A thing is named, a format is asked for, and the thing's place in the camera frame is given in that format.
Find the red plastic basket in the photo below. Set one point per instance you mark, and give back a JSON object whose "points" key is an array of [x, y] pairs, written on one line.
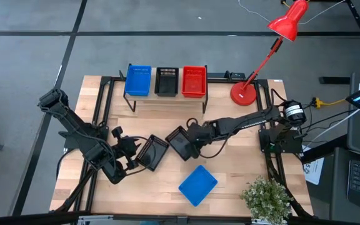
{"points": [[194, 82]]}

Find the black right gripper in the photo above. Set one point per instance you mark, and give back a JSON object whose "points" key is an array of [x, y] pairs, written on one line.
{"points": [[203, 132]]}

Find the black bar on floor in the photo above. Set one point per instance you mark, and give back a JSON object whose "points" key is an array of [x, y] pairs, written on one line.
{"points": [[334, 80]]}

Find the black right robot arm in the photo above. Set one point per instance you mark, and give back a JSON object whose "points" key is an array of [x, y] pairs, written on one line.
{"points": [[252, 122]]}

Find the white printed paper sheet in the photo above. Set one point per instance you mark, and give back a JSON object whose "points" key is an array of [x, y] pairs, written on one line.
{"points": [[313, 170]]}

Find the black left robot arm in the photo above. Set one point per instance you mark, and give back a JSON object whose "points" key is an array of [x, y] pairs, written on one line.
{"points": [[80, 131]]}

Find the black plastic basket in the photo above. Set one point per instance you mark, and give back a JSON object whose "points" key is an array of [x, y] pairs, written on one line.
{"points": [[166, 82], [179, 143], [152, 153]]}

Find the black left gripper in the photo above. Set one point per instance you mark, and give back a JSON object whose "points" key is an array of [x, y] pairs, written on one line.
{"points": [[125, 147]]}

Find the wooden shelf with black legs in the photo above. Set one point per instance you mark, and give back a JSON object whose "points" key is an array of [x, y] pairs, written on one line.
{"points": [[167, 98]]}

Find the small green potted plant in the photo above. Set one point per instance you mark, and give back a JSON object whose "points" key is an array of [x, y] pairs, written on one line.
{"points": [[267, 200]]}

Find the red desk lamp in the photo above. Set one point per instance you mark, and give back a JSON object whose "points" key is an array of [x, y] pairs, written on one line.
{"points": [[243, 93]]}

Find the blue plastic basket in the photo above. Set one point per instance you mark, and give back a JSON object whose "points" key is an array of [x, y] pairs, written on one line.
{"points": [[138, 82], [197, 186]]}

